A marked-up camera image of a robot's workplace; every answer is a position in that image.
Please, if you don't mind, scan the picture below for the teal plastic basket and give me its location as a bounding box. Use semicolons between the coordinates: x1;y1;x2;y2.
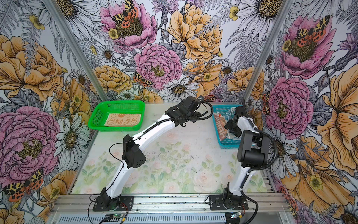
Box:
212;104;241;149

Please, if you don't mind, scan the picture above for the orange bunny towel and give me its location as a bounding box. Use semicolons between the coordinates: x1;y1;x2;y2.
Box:
104;113;141;127

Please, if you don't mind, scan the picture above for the green plastic basket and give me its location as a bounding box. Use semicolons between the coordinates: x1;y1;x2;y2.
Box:
88;100;145;132

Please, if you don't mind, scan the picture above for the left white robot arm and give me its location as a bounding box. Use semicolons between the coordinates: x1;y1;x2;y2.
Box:
93;95;207;211

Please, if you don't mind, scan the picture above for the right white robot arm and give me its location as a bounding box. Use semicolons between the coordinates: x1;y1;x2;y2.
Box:
223;105;270;210

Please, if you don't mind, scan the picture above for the small green circuit board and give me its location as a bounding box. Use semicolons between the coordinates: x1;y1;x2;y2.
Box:
107;214;126;223

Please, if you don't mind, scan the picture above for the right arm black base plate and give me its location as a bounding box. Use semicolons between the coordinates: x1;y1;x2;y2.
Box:
206;194;249;211

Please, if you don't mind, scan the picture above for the aluminium front rail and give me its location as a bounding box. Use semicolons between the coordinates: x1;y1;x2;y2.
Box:
50;192;289;215

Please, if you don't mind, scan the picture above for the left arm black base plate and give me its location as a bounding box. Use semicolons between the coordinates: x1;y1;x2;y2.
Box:
92;195;134;212

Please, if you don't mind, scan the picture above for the aluminium corner post right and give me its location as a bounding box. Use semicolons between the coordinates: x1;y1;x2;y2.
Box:
241;0;294;105

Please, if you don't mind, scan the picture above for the aluminium corner post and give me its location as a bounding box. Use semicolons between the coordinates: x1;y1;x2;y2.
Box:
241;0;294;105
44;1;110;101

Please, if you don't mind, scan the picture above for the white vented cable duct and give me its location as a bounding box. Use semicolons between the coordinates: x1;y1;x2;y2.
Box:
52;213;227;224

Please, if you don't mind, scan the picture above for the aluminium corner post left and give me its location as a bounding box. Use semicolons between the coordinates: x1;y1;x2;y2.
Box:
44;1;110;101

